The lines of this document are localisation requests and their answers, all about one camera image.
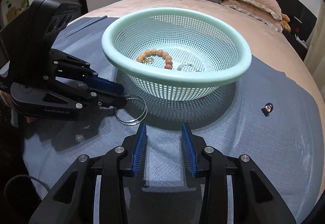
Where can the left hand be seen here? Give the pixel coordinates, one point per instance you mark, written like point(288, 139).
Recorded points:
point(31, 119)

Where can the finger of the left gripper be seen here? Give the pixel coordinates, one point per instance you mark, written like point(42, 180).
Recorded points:
point(108, 99)
point(104, 85)

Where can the beige curtain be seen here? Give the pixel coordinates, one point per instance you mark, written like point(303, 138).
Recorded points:
point(315, 58)

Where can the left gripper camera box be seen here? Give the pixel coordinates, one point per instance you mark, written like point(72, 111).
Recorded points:
point(47, 18)

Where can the pearl earring cluster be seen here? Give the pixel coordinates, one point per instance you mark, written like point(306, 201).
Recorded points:
point(149, 60)

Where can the mint green mesh basket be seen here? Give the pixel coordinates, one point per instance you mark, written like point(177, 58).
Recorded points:
point(172, 36)

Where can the brown teddy bear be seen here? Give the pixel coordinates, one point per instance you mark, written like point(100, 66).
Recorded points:
point(285, 23)

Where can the blue cloth mat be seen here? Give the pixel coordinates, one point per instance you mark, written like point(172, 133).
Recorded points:
point(264, 114)

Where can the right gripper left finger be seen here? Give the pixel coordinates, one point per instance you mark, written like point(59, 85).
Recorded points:
point(138, 149)

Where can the silver hoop bangles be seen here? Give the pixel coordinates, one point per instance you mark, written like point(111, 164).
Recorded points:
point(133, 113)

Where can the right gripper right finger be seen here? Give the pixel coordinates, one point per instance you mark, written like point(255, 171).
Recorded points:
point(189, 150)

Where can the lower pink ruffled pillow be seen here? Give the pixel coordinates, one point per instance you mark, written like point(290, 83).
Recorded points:
point(254, 12)

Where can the black nightstand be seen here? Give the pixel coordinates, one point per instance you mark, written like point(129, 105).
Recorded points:
point(298, 47)

